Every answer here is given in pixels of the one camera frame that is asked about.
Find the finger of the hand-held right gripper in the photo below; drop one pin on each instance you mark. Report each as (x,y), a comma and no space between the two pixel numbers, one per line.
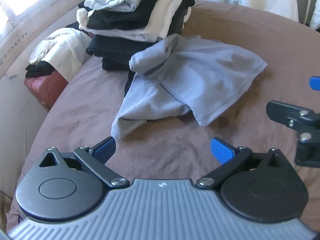
(315,83)
(277,110)

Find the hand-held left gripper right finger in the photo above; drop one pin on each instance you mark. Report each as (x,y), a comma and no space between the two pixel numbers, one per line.
(221,151)

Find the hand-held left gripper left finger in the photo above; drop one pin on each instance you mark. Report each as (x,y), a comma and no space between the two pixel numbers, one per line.
(106,148)

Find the grey ribbed shirt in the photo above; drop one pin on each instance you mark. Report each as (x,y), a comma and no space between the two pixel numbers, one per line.
(200,80)

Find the stack of folded clothes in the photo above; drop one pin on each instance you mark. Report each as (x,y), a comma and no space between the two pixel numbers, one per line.
(120,17)

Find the red suitcase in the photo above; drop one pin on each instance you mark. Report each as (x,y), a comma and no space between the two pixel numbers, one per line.
(47,87)

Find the black cloth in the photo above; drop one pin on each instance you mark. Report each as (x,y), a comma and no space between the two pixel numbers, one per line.
(40,69)

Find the white floral cloth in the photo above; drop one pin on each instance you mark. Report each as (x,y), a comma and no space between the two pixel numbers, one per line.
(62,47)

